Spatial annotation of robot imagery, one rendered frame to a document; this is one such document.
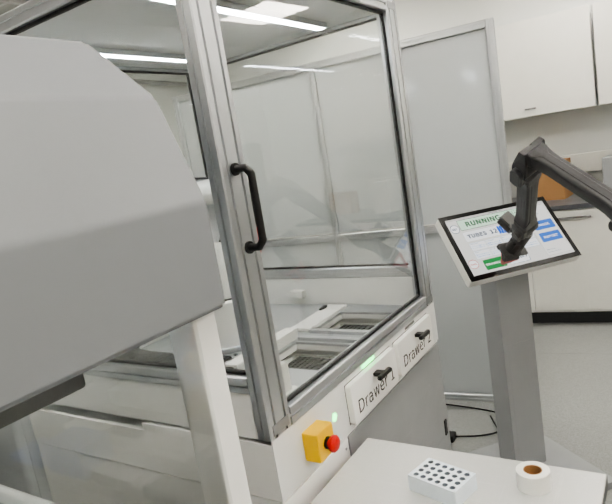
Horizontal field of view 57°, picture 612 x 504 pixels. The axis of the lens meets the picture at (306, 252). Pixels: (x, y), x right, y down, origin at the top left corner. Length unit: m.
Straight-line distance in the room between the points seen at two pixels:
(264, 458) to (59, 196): 0.87
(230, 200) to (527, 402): 1.87
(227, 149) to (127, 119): 0.47
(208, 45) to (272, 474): 0.91
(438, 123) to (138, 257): 2.65
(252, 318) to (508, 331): 1.54
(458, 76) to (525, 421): 1.72
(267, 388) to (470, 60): 2.28
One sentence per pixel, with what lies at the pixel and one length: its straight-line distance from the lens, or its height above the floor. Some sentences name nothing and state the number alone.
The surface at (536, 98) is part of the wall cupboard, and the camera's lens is 4.73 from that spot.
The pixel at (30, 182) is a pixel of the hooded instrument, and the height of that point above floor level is 1.55.
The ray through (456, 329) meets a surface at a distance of 3.37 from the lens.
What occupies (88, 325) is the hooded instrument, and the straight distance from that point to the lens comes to 0.61.
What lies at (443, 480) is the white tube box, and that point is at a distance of 1.36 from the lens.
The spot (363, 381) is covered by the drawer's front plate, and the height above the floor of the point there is 0.91.
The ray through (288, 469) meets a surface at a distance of 1.36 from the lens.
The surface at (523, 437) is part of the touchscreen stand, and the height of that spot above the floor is 0.19.
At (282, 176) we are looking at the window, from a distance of 1.34.
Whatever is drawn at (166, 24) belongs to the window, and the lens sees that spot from 1.25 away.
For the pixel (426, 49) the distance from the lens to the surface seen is 3.21.
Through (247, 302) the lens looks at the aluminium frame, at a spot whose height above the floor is 1.26.
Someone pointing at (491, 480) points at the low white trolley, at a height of 0.76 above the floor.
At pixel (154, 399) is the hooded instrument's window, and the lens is 0.70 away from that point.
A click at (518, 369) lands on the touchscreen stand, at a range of 2.62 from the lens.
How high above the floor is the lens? 1.54
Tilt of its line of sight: 10 degrees down
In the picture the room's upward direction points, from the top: 9 degrees counter-clockwise
